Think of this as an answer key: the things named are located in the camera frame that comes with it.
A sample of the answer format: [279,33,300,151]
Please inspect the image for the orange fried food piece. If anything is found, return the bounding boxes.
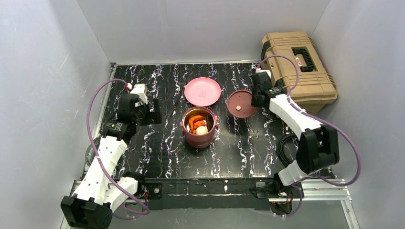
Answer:
[188,115,206,134]

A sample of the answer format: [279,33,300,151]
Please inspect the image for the pink plate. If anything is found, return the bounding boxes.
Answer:
[184,77,222,107]

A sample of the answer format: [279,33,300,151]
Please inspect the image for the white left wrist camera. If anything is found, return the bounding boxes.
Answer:
[126,83,148,104]

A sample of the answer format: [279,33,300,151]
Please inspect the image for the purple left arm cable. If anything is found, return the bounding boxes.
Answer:
[86,78,150,221]

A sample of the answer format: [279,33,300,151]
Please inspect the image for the dark red round lid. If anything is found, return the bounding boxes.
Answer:
[226,90,256,118]

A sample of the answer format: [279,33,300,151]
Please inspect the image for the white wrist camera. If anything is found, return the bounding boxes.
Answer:
[126,83,148,104]
[255,69,272,78]

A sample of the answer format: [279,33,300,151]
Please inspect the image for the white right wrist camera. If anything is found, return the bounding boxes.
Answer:
[255,69,272,78]

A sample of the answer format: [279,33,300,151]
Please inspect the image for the clear round lid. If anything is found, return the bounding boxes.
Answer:
[85,144,95,166]

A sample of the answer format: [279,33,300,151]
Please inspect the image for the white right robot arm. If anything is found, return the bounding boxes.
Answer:
[251,72,340,190]

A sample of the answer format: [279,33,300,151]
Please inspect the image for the aluminium front frame rail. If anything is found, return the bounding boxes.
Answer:
[61,177,358,229]

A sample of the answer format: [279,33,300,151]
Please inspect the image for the red steel lunch bowl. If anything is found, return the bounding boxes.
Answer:
[180,106,219,148]
[186,135,213,149]

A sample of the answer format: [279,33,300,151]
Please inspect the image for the tan plastic tool case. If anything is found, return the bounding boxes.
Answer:
[261,31,338,115]

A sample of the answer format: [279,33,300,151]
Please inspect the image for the metal serving tongs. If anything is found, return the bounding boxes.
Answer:
[166,85,185,119]

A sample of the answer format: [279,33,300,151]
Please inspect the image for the white boiled egg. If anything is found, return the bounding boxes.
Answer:
[195,126,208,135]

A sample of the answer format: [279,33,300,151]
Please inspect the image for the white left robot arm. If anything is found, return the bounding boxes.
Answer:
[61,92,161,229]

